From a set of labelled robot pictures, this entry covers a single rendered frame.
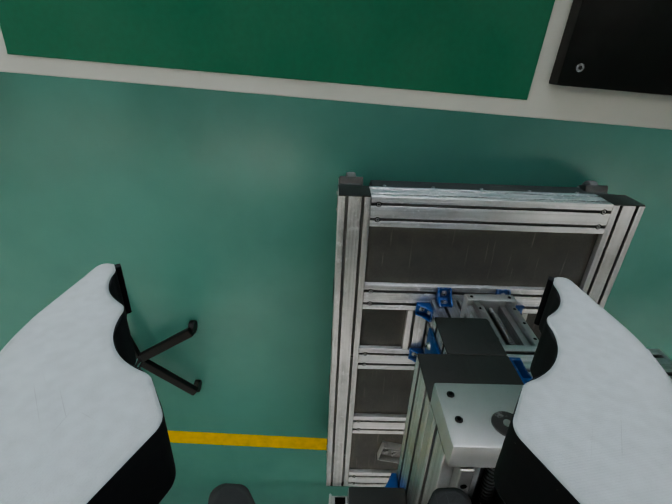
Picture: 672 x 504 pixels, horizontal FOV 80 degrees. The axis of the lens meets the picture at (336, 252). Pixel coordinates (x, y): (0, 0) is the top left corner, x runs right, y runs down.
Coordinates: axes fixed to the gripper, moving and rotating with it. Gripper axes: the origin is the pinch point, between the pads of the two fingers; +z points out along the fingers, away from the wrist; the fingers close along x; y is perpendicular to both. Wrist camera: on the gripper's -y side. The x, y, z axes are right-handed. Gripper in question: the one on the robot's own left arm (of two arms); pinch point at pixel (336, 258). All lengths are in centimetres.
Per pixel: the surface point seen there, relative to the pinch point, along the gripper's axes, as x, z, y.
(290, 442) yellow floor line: -14, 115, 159
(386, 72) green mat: 6.0, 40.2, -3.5
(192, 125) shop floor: -42, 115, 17
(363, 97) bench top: 3.5, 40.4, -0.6
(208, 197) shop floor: -40, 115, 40
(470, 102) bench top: 16.6, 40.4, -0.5
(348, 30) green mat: 1.3, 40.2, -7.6
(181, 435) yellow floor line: -64, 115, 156
